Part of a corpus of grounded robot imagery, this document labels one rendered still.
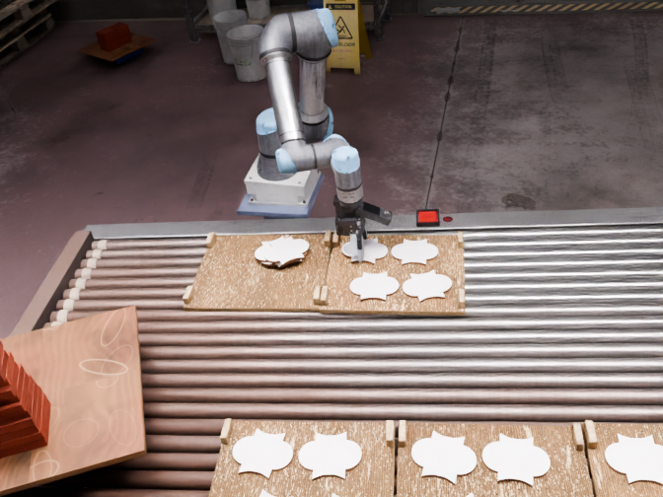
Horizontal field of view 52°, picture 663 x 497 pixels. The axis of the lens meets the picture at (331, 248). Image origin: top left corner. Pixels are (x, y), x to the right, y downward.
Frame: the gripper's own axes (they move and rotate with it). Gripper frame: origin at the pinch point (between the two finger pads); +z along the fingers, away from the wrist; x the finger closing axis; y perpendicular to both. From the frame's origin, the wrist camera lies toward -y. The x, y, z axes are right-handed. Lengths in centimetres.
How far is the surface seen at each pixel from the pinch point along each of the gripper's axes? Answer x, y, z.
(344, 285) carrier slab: 15.1, 4.5, 1.2
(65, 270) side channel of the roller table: 11, 96, -2
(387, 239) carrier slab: -7.3, -6.5, 1.5
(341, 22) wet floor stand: -347, 56, 54
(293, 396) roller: 55, 13, 3
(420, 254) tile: 1.8, -17.5, 0.8
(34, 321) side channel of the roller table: 35, 95, -2
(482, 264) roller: 2.8, -36.0, 4.1
